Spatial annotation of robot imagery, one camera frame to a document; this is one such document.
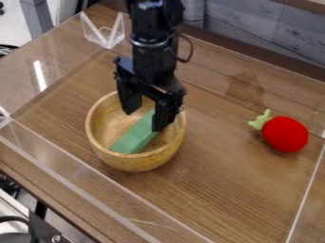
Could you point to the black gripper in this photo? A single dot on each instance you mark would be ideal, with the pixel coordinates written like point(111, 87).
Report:
point(146, 74)

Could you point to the brown wooden bowl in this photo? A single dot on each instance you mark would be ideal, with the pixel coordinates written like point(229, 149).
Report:
point(107, 123)

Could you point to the green rectangular stick block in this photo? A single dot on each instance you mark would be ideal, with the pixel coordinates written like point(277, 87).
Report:
point(134, 140)

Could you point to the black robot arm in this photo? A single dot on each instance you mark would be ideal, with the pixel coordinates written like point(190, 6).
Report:
point(154, 19)

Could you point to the red plush strawberry toy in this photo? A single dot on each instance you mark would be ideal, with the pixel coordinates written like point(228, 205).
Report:
point(285, 133)

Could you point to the black table leg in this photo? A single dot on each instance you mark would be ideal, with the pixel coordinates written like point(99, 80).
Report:
point(40, 210)

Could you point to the clear acrylic tray enclosure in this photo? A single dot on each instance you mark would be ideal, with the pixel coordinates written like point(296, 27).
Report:
point(229, 189)

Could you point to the grey post in background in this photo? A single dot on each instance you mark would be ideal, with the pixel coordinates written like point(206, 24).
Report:
point(38, 16)

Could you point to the black metal bracket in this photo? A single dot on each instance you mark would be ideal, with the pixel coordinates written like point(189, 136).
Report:
point(46, 233)

